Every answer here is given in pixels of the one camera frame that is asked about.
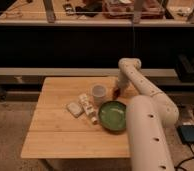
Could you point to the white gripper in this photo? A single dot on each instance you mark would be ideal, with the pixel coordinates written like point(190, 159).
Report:
point(122, 81)

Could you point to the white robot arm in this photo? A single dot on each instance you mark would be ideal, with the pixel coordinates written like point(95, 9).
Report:
point(146, 115)

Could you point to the translucent plastic cup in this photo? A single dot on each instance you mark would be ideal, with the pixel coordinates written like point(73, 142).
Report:
point(99, 93)

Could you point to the green bowl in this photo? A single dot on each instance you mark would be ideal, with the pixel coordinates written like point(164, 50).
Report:
point(112, 115)

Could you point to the white tube bottle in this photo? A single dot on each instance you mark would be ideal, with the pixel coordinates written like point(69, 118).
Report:
point(88, 108)

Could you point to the white rectangular packet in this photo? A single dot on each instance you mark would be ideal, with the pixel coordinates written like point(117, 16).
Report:
point(75, 109)

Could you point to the red tray on workbench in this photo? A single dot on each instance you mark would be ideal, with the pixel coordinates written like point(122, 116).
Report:
point(151, 9)

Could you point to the dark blue box on floor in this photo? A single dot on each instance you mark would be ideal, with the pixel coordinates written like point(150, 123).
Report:
point(186, 133)

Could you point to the wooden workbench in background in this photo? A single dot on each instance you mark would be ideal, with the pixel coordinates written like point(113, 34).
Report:
point(89, 13)

